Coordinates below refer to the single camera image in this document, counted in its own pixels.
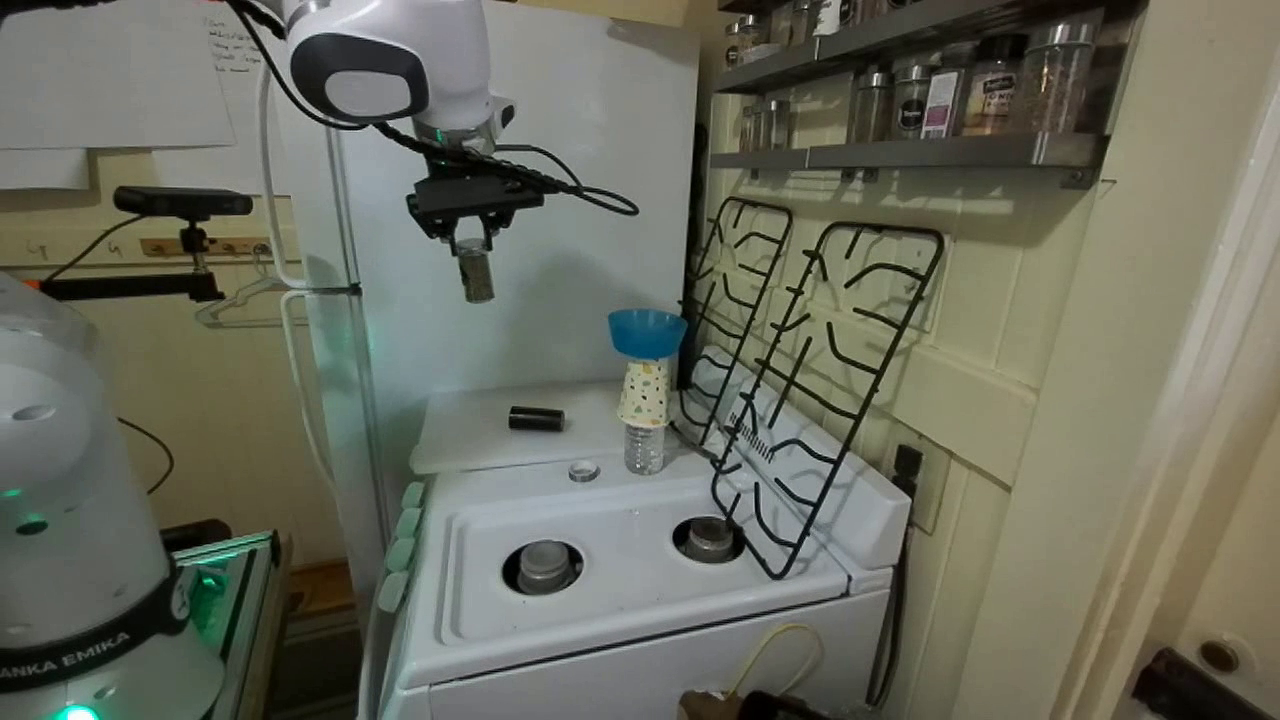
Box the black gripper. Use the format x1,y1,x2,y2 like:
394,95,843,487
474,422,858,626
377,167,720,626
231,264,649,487
432,136,518,272

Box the small glass jar pair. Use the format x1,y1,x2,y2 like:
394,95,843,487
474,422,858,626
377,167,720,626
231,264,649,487
736,90,799,155

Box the small clear spice jar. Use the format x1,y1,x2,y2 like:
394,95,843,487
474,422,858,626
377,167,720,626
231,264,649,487
851,62,896,148

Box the small dark spice jar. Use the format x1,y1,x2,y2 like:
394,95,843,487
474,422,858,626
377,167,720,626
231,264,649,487
886,55,931,144

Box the white label spice jar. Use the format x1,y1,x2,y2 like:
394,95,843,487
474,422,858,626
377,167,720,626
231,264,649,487
916,51,970,144

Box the brown spice jar black lid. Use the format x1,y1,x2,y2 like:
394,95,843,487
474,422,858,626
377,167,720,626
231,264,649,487
959,31,1036,141

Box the clear jar silver cap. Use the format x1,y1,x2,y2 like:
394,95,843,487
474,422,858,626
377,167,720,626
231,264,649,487
1036,10,1113,141

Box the white refrigerator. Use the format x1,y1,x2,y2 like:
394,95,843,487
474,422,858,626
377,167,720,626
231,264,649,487
259,0,705,537

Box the small black cylinder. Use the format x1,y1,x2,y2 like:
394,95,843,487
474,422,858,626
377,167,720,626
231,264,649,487
505,404,569,436

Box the narrow black stove grate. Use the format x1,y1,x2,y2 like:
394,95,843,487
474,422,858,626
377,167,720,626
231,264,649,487
677,192,799,467

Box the round gas burner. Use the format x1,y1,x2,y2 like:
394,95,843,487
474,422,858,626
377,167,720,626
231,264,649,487
501,537,589,601
668,512,750,566

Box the white paper sheet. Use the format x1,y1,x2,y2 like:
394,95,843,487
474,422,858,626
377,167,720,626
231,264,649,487
0,0,240,150

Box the white gas stove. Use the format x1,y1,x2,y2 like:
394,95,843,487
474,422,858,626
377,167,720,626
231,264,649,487
354,375,916,720

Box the green lit control box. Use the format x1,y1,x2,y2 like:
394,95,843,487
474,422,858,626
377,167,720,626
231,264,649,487
157,527,292,720

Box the large black stove grate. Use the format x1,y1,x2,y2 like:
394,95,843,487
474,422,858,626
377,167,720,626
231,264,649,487
708,215,948,582

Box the white door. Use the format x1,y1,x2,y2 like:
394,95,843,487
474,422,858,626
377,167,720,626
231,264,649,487
1053,0,1280,720

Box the black door latch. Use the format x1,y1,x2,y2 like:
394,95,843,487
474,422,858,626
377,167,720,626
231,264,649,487
1132,644,1271,720

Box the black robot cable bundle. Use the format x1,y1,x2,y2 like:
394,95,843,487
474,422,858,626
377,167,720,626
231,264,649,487
225,0,643,225

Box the black camera on stand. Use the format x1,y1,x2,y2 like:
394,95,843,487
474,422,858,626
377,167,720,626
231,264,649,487
34,182,254,302

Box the thin black wall cable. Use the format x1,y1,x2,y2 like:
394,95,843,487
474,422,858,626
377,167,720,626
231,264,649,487
111,411,181,499

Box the grey wall shelf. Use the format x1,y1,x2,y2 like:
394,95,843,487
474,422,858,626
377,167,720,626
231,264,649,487
712,0,1150,95
705,128,1113,192

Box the beige cord loop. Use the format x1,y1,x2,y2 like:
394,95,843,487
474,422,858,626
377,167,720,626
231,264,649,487
727,621,833,698

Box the wall power outlet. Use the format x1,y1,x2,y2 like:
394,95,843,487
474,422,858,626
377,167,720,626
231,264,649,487
886,436,957,540

